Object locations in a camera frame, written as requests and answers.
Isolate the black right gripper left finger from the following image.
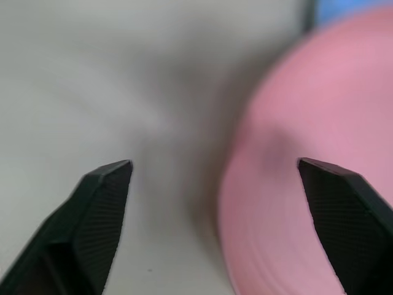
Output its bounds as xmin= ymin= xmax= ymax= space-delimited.
xmin=0 ymin=159 xmax=134 ymax=295

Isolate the pink plate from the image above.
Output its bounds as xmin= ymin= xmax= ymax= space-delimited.
xmin=219 ymin=6 xmax=393 ymax=295

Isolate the blue plate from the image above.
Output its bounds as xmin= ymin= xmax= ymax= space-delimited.
xmin=315 ymin=0 xmax=393 ymax=28

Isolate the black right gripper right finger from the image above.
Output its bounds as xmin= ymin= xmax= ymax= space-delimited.
xmin=297 ymin=157 xmax=393 ymax=295

